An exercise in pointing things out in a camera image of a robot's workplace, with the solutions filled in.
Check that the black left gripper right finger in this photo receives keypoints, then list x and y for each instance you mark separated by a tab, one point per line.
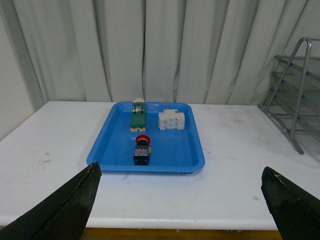
295	212

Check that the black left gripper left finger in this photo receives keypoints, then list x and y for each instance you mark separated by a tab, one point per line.
63	215

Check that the red emergency stop button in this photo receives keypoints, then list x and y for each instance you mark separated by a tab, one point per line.
142	150

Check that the silver mesh three-tier rack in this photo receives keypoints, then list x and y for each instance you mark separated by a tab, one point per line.
293	103

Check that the blue plastic tray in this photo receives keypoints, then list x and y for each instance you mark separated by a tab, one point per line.
173	151

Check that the green terminal block component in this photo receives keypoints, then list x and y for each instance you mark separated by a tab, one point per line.
138	116

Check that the white circuit breaker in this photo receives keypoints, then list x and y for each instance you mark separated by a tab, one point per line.
171	119

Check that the white curtain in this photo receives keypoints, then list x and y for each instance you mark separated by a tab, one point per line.
190	51

